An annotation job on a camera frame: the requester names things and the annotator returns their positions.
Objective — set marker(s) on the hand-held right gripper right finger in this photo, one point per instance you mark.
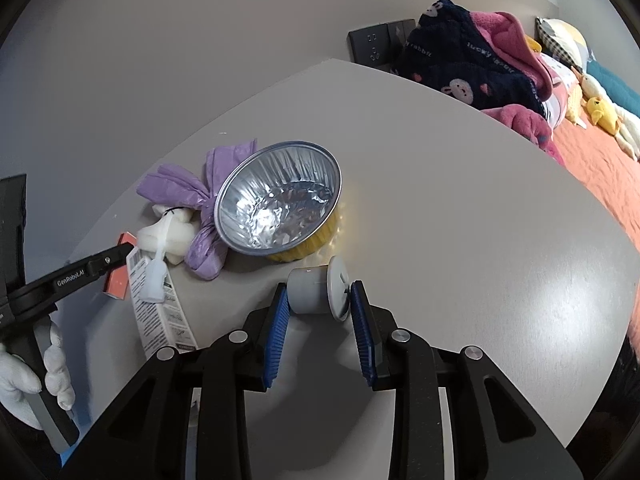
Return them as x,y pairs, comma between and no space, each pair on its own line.
362,330

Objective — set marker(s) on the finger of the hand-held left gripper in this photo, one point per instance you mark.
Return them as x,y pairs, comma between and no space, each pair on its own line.
75,272

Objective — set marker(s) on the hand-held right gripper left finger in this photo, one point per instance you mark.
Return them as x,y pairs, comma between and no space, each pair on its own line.
277,330

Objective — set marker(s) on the orange small packet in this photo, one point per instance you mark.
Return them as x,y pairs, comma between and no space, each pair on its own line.
120,280

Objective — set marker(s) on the grey stopper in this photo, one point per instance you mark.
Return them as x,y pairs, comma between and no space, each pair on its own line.
310,290

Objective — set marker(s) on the long white barcode box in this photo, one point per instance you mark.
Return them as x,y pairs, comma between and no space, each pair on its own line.
160,320

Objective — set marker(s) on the white dropper tube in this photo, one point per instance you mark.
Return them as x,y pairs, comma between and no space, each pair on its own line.
170,237

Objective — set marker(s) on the foil bowl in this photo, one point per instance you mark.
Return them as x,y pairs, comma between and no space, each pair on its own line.
280,200

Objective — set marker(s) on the purple plastic bag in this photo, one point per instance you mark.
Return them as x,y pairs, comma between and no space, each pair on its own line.
175,185

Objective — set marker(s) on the person's left hand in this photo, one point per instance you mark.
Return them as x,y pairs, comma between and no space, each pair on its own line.
60,370

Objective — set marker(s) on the bed with orange sheet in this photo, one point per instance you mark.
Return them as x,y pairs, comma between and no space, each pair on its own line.
600,175

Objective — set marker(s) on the navy printed fleece blanket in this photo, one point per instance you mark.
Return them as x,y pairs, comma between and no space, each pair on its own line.
460,60

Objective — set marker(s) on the pink white cartoon blanket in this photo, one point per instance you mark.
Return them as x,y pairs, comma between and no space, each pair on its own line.
560,85

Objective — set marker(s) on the yellow duck plush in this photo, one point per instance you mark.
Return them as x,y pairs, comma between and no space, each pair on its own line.
602,110

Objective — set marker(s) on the white goose plush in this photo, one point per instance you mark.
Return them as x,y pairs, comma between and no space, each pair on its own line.
627,132

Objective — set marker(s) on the pink fleece blanket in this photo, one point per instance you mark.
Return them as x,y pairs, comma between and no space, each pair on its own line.
515,35

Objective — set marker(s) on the mustard yellow printed blanket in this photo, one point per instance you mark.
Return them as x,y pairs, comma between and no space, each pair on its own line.
534,45

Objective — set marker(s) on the teal pillow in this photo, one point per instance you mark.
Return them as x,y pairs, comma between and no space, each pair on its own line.
615,85

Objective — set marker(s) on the plaid pillow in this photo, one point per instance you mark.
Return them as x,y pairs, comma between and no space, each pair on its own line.
560,35

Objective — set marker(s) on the black wall socket panel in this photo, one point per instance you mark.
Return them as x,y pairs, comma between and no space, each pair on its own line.
372,42

